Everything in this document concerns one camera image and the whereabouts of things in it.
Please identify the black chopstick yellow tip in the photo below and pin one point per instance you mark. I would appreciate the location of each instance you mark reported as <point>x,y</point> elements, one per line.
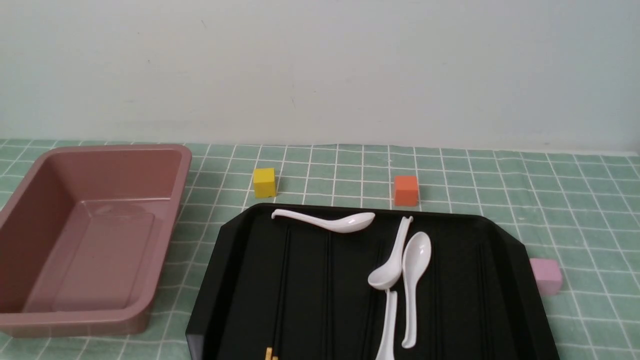
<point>274,357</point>
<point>268,354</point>

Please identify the white spoon top left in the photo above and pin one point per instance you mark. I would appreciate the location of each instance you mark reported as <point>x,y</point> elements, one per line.
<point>348,224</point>

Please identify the yellow cube block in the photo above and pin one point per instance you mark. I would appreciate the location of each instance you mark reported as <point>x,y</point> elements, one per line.
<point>264,183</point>

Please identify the orange cube block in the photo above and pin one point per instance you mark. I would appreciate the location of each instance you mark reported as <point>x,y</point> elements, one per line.
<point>406,191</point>

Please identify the black plastic tray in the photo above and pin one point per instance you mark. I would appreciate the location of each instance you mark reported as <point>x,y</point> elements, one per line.
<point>302,291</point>

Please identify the white spoon tilted middle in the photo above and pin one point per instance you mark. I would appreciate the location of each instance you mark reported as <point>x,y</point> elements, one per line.
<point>387,275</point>

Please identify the white spoon right upright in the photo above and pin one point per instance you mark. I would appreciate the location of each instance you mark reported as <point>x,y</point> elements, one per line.
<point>416,259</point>

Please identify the white spoon bottom edge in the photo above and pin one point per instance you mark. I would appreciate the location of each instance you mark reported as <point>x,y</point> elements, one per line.
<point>386,346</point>

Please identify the pink plastic bin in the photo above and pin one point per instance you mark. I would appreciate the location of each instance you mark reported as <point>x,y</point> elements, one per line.
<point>84,237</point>

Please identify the pink cube block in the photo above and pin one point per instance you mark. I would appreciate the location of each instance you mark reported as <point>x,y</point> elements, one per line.
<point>548,276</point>

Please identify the green checkered tablecloth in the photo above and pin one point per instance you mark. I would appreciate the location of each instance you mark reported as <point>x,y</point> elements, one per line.
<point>580,209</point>

